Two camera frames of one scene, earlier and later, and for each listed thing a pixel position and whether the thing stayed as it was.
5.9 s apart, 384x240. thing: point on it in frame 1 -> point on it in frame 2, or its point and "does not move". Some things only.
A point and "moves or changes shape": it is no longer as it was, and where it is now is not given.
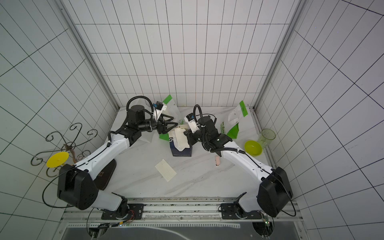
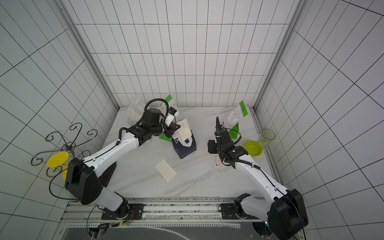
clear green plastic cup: [266, 138] does not move
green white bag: [172, 110] moves or changes shape
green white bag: [234, 118] does not move
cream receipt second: [165, 170] does not move
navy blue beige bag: [186, 152] moves or changes shape
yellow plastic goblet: [59, 159] does not move
